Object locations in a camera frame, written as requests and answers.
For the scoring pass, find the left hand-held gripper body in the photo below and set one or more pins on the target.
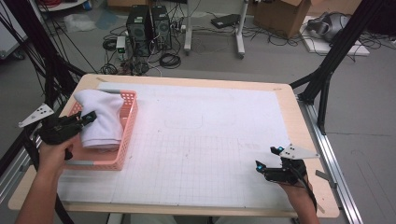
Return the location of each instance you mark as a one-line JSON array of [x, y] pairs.
[[57, 130]]

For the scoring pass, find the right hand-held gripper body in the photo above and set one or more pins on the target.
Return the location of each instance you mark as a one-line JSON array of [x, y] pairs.
[[288, 174]]

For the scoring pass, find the lavender towel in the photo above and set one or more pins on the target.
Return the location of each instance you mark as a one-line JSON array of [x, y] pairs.
[[102, 124]]

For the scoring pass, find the pink plastic basket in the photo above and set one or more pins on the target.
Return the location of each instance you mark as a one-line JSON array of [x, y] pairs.
[[127, 140]]

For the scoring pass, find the person's right hand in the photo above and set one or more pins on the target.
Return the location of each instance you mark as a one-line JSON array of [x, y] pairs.
[[295, 193]]

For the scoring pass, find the person's left hand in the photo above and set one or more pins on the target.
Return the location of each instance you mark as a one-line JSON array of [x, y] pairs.
[[54, 158]]

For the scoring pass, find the thin wooden strip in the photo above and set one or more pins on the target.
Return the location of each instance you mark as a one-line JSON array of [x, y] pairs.
[[322, 210]]

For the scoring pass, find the white power adapter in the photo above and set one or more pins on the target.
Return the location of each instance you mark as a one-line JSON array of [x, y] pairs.
[[120, 43]]

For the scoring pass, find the white grid mat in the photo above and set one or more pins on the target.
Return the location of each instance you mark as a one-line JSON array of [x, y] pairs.
[[186, 124]]

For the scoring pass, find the clear plastic bag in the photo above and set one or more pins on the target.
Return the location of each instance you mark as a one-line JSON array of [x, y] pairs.
[[79, 23]]

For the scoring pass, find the large black computer tower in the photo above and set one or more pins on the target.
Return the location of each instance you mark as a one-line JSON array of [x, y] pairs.
[[138, 31]]

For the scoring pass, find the blue floor sheet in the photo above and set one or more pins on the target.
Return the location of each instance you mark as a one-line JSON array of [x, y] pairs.
[[107, 18]]

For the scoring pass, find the white cabinet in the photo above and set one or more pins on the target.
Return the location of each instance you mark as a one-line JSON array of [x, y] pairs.
[[9, 40]]

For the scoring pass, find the white floor board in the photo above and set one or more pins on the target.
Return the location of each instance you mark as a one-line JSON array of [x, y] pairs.
[[314, 46]]

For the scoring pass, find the round white table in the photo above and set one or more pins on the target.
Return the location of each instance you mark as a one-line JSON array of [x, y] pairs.
[[62, 5]]

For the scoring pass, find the slim black computer tower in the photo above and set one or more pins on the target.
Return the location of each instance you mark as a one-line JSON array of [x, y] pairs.
[[162, 28]]

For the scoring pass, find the white desk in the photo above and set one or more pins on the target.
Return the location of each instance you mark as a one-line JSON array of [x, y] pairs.
[[187, 31]]

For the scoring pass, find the large open cardboard box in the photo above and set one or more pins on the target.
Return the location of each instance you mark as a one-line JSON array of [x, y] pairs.
[[277, 18]]

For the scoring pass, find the grey rounded device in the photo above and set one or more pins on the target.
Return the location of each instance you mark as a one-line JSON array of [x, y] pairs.
[[330, 26]]

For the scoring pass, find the black flat device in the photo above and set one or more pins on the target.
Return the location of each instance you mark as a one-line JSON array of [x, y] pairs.
[[225, 21]]

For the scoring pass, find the wooden cabinets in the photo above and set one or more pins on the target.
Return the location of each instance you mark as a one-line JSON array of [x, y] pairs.
[[336, 4]]

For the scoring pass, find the aluminium rail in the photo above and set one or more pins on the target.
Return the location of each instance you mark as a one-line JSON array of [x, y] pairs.
[[327, 155], [12, 169]]

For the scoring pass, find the black frame stand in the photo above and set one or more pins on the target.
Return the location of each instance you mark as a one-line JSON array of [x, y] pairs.
[[43, 49], [342, 40]]

